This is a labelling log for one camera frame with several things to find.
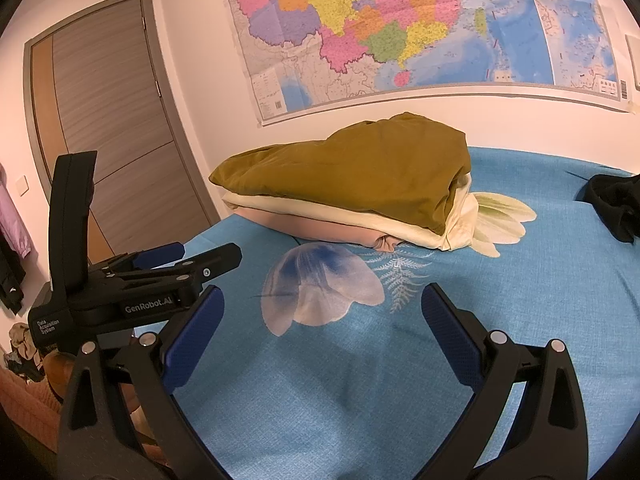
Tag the brown round object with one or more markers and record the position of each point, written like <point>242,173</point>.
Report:
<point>57,375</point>

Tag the cream folded garment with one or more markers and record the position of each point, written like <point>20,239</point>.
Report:
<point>320,220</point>

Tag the crumpled clothes on floor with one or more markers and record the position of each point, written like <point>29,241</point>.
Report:
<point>20,347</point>

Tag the blue floral bed sheet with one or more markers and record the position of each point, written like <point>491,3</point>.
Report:
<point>350,360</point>

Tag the grey wooden door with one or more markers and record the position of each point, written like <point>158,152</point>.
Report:
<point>115,110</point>

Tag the purple jacket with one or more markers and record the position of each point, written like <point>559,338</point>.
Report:
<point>12,210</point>

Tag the white wall socket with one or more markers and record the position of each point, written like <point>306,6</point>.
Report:
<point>634,62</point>

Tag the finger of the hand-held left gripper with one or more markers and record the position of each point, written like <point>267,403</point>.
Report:
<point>210,262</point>
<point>155,255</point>

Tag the colourful wall map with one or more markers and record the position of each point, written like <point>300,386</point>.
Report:
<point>400,25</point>

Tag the white light switch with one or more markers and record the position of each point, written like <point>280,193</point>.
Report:
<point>21,186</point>

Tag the black hanging garment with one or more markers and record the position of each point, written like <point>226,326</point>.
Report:
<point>10,275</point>

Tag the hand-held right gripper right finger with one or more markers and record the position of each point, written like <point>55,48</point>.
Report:
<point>450,330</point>

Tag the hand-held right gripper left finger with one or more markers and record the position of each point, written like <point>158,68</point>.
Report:
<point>192,340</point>

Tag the olive green garment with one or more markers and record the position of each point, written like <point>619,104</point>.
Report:
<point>360,170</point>

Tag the pink folded garment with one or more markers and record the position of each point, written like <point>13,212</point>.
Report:
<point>320,235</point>

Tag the orange ribbed fabric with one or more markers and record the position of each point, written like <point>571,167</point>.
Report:
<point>30,410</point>

